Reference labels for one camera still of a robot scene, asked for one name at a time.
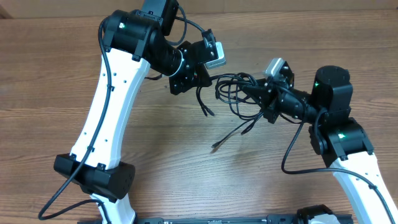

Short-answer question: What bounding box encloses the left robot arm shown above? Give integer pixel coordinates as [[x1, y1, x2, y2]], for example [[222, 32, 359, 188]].
[[53, 1, 226, 223]]

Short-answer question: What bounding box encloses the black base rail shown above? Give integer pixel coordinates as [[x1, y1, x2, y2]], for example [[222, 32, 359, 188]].
[[134, 214, 298, 224]]

